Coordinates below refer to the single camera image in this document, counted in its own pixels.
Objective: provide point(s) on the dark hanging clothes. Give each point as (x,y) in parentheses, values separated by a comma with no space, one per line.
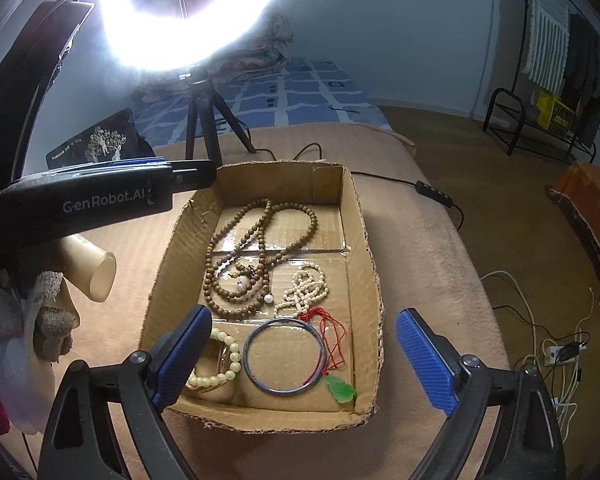
(587,75)

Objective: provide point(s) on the white striped hanging cloth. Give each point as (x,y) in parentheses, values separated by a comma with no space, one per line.
(547,35)

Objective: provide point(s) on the person's left hand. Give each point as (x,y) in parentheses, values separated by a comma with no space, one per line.
(55,320)

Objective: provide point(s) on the yellow crate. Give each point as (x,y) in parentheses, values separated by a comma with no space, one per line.
(555,115)

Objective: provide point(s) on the black tripod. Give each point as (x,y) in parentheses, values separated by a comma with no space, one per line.
(202,110)

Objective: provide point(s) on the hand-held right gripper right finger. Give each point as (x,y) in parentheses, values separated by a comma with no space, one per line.
(425,360)

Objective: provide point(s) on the blue patterned bedsheet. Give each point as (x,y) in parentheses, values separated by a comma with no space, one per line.
(305,90)

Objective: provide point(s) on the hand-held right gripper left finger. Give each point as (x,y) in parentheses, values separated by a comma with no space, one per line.
(180,355)

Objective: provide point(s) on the black printed package box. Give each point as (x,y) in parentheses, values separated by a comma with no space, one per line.
(95,145)

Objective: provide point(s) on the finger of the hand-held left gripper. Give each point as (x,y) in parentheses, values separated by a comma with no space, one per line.
(195,175)

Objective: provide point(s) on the black metal clothes rack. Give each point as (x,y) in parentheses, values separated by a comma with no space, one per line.
(505,91)

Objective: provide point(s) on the blue bangle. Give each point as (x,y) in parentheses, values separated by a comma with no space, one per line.
(245,355)

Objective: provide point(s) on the cardboard box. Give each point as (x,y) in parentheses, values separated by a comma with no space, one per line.
(360,260)

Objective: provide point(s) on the white plastic bag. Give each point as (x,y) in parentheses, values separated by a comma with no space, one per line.
(20,385)

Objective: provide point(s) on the white power strip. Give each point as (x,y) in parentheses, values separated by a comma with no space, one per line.
(552,355)

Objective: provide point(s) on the beige paper tube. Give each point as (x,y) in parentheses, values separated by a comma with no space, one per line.
(92,270)

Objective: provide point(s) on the orange cloth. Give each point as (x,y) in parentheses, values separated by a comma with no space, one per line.
(585,200)

